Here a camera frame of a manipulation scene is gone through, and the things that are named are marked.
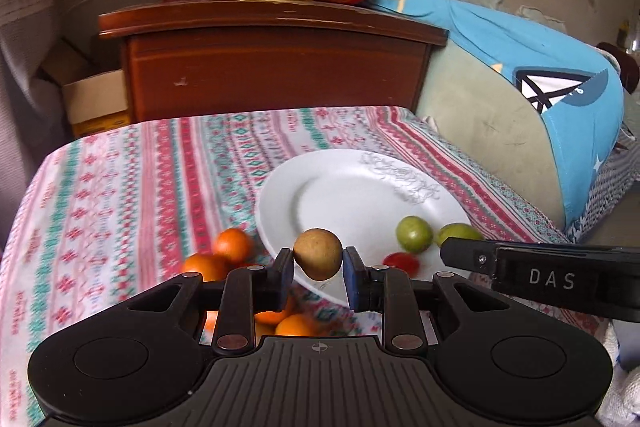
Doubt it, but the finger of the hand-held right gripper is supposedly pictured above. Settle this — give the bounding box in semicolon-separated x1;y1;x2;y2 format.
439;237;497;279

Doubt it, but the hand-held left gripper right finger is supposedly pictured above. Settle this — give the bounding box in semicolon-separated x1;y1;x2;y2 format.
342;247;516;355

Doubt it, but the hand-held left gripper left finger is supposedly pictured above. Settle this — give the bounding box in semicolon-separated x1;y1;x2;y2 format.
117;248;296;355

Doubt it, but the green round fruit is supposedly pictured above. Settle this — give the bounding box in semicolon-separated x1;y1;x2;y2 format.
434;223;485;249
396;216;433;254

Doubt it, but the small brown round fruit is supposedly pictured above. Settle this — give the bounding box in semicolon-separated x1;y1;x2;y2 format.
293;228;344;281

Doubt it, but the red cherry tomato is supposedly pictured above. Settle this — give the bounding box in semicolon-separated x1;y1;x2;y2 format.
382;252;421;276

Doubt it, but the white plate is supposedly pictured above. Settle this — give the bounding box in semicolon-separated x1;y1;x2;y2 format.
255;150;474;308

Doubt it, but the blue white patterned quilt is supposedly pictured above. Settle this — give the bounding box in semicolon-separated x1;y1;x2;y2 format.
565;127;640;244

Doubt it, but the pale green sofa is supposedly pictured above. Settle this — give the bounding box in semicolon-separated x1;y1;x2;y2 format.
416;41;568;230

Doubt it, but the red green patterned tablecloth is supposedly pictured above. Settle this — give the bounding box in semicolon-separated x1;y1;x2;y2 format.
0;105;621;427

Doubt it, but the dark wooden nightstand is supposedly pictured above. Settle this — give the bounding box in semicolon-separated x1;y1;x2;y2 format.
98;0;449;126

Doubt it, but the dark brown round object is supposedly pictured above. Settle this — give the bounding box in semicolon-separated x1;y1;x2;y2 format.
596;41;640;96

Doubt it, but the open white cardboard box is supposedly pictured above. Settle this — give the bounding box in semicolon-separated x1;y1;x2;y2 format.
61;68;129;138

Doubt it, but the brown cardboard box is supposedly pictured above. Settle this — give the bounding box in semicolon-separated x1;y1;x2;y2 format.
39;36;98;84

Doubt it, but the grey cloth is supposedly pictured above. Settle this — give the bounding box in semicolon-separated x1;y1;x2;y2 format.
0;0;76;258

